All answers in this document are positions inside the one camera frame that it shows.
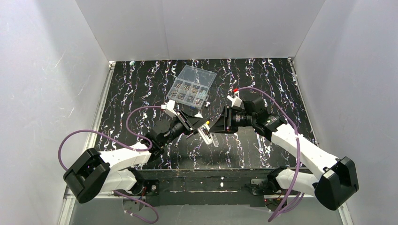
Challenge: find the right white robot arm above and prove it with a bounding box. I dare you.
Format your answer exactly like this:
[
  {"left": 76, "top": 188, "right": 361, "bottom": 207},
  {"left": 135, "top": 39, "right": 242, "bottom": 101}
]
[{"left": 209, "top": 97, "right": 359, "bottom": 210}]

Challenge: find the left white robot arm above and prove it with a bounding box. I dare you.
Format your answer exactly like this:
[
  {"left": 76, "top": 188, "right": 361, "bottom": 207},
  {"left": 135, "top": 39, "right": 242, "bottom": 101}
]
[{"left": 63, "top": 111, "right": 209, "bottom": 203}]

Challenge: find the clear plastic screw organizer box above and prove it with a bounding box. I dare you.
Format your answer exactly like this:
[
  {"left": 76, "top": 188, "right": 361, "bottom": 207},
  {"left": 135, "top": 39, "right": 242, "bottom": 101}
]
[{"left": 167, "top": 65, "right": 216, "bottom": 109}]

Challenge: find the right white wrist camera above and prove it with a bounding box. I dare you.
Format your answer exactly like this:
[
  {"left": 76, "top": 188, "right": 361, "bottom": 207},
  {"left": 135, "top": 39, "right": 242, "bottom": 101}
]
[{"left": 227, "top": 89, "right": 242, "bottom": 107}]

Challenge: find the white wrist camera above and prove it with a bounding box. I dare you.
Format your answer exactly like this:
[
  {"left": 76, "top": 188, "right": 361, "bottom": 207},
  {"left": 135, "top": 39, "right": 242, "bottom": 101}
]
[
  {"left": 227, "top": 89, "right": 242, "bottom": 107},
  {"left": 161, "top": 100, "right": 177, "bottom": 117}
]

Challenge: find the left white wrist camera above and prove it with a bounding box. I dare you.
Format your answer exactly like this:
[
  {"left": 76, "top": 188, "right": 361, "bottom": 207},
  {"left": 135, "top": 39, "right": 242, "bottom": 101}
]
[{"left": 161, "top": 100, "right": 177, "bottom": 117}]

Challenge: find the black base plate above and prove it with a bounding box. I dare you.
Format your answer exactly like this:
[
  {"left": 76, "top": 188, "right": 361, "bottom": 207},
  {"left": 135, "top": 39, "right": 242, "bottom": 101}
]
[{"left": 132, "top": 169, "right": 282, "bottom": 207}]

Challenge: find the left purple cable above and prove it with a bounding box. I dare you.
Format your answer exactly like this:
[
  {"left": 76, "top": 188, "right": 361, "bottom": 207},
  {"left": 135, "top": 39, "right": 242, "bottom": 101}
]
[{"left": 58, "top": 106, "right": 167, "bottom": 224}]

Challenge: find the purple cable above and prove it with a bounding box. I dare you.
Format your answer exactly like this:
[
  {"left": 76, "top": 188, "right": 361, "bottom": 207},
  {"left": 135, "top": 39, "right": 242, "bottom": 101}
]
[
  {"left": 237, "top": 87, "right": 306, "bottom": 223},
  {"left": 58, "top": 106, "right": 167, "bottom": 224}
]

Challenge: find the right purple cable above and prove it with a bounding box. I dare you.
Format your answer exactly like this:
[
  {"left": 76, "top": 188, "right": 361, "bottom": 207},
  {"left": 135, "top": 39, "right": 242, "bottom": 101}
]
[{"left": 237, "top": 87, "right": 306, "bottom": 223}]

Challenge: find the aluminium rail frame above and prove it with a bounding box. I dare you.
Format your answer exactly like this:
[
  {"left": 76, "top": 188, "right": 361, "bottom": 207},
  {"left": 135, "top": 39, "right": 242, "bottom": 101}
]
[{"left": 63, "top": 60, "right": 353, "bottom": 225}]

